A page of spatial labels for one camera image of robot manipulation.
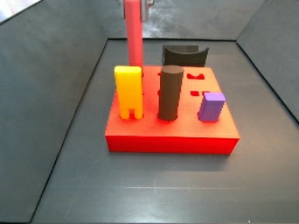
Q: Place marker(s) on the yellow notched peg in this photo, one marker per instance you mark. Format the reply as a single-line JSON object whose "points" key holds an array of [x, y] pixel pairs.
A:
{"points": [[128, 77]]}

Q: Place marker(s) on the purple square peg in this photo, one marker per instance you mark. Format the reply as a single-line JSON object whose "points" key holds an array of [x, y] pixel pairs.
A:
{"points": [[211, 106]]}

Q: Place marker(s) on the brown cylinder peg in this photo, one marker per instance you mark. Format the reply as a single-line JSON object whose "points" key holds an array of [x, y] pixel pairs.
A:
{"points": [[171, 81]]}

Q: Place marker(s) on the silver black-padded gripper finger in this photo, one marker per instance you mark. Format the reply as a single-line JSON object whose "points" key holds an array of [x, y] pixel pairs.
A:
{"points": [[146, 5]]}

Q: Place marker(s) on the red hexagon peg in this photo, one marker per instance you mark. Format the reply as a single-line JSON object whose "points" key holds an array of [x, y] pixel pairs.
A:
{"points": [[134, 31]]}

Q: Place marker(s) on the red shape-sorting block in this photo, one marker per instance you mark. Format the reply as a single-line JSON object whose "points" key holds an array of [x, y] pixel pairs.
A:
{"points": [[184, 135]]}

